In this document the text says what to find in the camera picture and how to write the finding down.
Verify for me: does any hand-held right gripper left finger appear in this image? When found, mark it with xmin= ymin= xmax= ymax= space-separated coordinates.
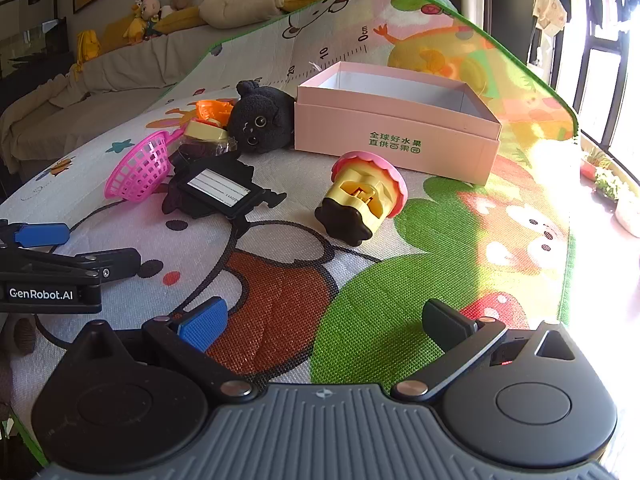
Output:
xmin=74 ymin=296 xmax=257 ymax=404

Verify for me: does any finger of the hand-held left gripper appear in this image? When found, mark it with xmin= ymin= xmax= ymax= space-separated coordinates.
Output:
xmin=0 ymin=247 xmax=142 ymax=281
xmin=0 ymin=218 xmax=71 ymax=250

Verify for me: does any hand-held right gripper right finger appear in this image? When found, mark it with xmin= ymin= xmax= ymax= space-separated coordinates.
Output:
xmin=391 ymin=299 xmax=579 ymax=404

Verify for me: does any pink toy strainer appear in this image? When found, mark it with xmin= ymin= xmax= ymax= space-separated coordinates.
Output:
xmin=104 ymin=127 xmax=189 ymax=204

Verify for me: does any black luggage tag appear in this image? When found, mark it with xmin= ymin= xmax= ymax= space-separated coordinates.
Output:
xmin=170 ymin=152 xmax=289 ymax=221

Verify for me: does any yellow pink cupcake toy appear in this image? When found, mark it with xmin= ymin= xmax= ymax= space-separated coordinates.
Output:
xmin=314 ymin=150 xmax=409 ymax=247

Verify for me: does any yellow camera keychain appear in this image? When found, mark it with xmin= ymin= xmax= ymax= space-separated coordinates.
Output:
xmin=182 ymin=119 xmax=231 ymax=146

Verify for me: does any orange plastic toy shell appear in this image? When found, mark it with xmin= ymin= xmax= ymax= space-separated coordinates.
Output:
xmin=195 ymin=99 xmax=236 ymax=124

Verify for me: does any pink cardboard box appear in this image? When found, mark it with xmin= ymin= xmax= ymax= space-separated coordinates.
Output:
xmin=293 ymin=61 xmax=503 ymax=185

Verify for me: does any black plush cat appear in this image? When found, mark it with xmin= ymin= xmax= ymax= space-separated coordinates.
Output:
xmin=226 ymin=80 xmax=297 ymax=154

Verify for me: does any printed cartoon play mat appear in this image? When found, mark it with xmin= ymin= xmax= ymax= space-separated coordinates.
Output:
xmin=0 ymin=0 xmax=582 ymax=467

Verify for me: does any dark purple pouch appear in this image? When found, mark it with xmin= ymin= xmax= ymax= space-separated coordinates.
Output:
xmin=161 ymin=137 xmax=241 ymax=216

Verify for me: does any grey covered sofa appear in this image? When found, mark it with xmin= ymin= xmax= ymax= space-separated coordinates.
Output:
xmin=0 ymin=0 xmax=351 ymax=177

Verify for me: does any small yellow plush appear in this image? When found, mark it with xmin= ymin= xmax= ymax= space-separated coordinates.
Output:
xmin=75 ymin=30 xmax=101 ymax=64

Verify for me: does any white planter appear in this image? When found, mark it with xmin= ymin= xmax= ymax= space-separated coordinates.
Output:
xmin=614 ymin=195 xmax=640 ymax=239

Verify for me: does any yellow chick costume doll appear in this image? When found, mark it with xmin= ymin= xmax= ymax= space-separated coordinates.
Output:
xmin=122 ymin=0 xmax=166 ymax=45

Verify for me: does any beige bolster pillow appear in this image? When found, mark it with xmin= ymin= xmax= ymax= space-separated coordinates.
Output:
xmin=199 ymin=0 xmax=287 ymax=30

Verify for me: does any black window frame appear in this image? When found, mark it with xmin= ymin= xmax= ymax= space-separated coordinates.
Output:
xmin=547 ymin=0 xmax=640 ymax=161

